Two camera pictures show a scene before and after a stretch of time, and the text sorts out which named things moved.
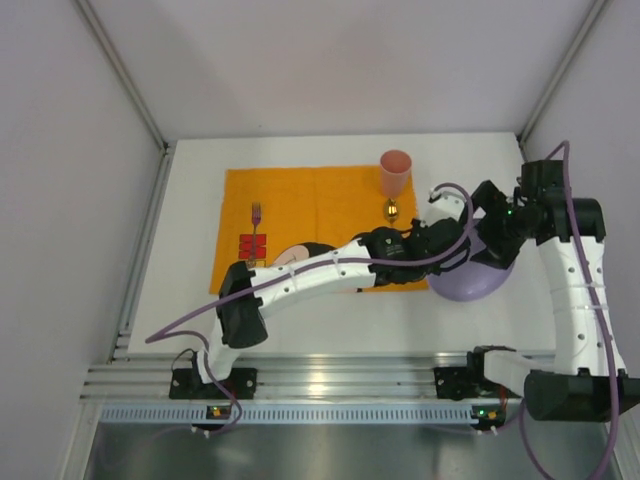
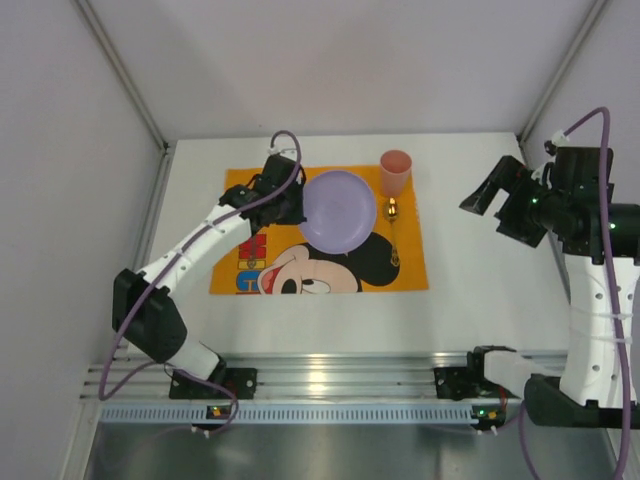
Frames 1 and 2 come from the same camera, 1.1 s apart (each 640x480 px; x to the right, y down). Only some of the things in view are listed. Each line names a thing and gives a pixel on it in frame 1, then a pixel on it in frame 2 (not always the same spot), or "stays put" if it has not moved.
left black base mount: x=187 y=384 stays put
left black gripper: x=448 y=242 → x=292 y=201
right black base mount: x=461 y=382 stays put
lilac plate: x=473 y=281 → x=339 y=211
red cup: x=395 y=167 stays put
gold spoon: x=391 y=210 stays put
